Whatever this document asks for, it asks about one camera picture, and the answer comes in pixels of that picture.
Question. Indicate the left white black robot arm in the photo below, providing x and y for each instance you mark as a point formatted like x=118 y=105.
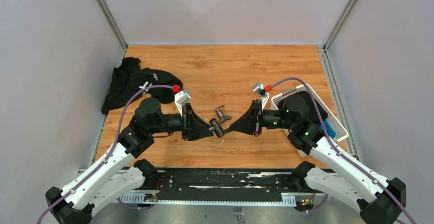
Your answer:
x=82 y=199

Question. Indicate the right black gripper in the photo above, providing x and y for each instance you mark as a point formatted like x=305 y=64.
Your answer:
x=247 y=123

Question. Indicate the black cloth in basket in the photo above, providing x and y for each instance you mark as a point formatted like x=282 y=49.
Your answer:
x=298 y=108

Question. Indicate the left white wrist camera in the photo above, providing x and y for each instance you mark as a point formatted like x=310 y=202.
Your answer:
x=181 y=98

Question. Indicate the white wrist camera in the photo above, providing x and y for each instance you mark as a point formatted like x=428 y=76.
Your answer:
x=181 y=98
x=263 y=92

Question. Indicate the grey faucet with lever handle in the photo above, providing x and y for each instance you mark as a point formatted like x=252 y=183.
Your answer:
x=220 y=114

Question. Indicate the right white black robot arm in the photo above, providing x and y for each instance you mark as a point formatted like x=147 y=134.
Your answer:
x=376 y=198

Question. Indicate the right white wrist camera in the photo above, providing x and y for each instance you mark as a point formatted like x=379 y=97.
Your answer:
x=263 y=92

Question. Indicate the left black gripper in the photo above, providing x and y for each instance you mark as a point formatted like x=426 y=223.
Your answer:
x=196 y=128

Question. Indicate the blue cloth in basket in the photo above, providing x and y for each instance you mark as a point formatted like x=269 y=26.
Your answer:
x=331 y=132

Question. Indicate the white plastic basket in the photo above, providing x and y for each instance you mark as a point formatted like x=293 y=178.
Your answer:
x=334 y=127

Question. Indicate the black cloth with white print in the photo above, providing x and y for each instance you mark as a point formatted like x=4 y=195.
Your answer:
x=129 y=78

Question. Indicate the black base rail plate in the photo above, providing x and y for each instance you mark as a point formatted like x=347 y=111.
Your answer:
x=273 y=187

